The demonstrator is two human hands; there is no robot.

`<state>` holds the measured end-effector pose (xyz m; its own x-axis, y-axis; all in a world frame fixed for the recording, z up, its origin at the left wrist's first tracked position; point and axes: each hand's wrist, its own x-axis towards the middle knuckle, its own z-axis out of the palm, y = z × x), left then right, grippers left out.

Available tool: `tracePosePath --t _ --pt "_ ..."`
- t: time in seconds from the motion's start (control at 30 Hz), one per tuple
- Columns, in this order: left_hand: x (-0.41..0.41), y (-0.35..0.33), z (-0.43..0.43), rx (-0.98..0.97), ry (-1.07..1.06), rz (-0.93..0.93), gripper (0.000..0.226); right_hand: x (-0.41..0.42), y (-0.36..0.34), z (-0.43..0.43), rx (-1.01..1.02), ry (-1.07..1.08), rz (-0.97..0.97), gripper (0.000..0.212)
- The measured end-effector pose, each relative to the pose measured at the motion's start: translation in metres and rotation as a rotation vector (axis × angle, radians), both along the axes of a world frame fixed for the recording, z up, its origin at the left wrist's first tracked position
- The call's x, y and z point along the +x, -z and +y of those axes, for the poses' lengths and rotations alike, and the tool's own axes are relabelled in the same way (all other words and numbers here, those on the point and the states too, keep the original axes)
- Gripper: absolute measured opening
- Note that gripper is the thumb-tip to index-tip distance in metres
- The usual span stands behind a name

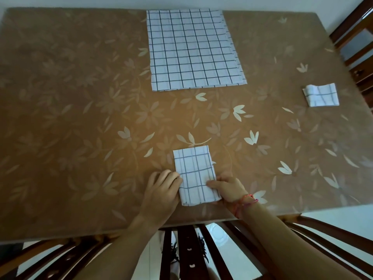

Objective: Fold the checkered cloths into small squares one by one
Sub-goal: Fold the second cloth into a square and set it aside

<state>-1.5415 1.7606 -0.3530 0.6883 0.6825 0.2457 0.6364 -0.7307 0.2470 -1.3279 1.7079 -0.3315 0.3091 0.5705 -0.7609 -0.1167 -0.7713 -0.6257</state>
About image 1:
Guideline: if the person's right hand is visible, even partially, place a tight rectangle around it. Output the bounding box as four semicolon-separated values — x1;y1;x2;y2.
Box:
207;175;250;215

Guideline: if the person's left hand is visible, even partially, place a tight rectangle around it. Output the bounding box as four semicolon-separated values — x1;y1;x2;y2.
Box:
137;169;183;231

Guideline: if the single grid paper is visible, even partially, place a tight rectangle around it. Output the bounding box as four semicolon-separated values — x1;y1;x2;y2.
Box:
172;145;223;207

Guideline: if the person's right forearm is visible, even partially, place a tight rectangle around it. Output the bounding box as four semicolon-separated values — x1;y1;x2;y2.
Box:
240;202;362;280

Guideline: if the person's left forearm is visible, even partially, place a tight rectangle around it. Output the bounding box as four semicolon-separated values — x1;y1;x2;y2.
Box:
74;221;159;280

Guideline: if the wooden table with floral cover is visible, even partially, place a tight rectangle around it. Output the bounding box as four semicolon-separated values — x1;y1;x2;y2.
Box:
0;8;373;245

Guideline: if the wooden chair with sticker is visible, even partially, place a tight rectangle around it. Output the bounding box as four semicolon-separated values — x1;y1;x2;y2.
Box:
329;0;373;110

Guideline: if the red string bracelet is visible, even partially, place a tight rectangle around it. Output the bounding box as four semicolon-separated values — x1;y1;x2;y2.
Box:
233;194;259;219

